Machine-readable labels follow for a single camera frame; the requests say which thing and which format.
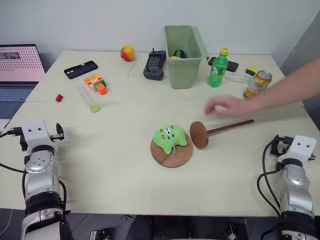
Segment clear tube with green cap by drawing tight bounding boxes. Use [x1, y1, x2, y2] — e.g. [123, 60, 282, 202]
[74, 84, 101, 114]

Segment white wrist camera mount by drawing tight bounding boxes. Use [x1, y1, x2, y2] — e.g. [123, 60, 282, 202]
[284, 134, 319, 165]
[20, 119, 59, 151]

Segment wooden plunger stick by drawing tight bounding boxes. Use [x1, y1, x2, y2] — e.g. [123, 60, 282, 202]
[189, 119, 255, 150]

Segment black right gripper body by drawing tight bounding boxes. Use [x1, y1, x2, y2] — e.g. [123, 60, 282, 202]
[268, 134, 294, 158]

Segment green plastic bin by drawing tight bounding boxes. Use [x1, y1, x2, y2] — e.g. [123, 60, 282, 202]
[163, 24, 211, 90]

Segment green plush toy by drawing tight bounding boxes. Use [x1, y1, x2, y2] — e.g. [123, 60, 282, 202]
[152, 123, 189, 156]

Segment person's bare hand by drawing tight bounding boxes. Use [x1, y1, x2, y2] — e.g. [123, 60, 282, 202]
[204, 95, 254, 119]

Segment yellow drink can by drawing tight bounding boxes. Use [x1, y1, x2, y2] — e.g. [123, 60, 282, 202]
[242, 70, 274, 100]

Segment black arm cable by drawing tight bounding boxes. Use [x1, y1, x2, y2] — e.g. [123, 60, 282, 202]
[256, 139, 285, 240]
[0, 126, 28, 176]

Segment round wooden board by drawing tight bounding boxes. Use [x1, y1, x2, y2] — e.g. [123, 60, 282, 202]
[150, 136, 195, 169]

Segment open laptop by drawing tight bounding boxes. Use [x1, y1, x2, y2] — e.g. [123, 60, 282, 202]
[0, 44, 47, 120]

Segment black handheld controller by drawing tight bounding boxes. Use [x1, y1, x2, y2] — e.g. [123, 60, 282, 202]
[142, 48, 167, 82]

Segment clear plastic sheet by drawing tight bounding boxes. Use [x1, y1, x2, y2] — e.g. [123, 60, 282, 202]
[127, 60, 148, 79]

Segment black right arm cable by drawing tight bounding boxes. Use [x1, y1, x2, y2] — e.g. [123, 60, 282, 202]
[256, 139, 285, 240]

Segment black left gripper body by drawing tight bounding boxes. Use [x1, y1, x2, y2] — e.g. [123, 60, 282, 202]
[48, 132, 67, 144]

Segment green plastic soda bottle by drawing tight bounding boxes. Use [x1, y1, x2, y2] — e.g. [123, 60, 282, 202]
[207, 47, 230, 89]

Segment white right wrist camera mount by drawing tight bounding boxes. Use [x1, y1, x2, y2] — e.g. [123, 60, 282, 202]
[284, 134, 319, 165]

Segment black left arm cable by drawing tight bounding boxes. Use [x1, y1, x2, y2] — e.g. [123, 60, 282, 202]
[0, 126, 28, 176]

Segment red and yellow apple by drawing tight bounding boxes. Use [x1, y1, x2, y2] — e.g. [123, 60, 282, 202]
[120, 44, 136, 63]

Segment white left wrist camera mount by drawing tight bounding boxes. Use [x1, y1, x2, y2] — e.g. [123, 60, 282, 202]
[20, 119, 59, 151]

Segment orange and green block stack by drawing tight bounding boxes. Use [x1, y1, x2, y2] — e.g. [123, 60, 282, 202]
[83, 73, 109, 96]

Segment yellow and black block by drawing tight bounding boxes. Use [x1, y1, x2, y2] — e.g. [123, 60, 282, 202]
[245, 65, 263, 76]

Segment clear plastic box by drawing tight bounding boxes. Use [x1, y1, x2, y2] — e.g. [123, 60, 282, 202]
[223, 73, 254, 85]

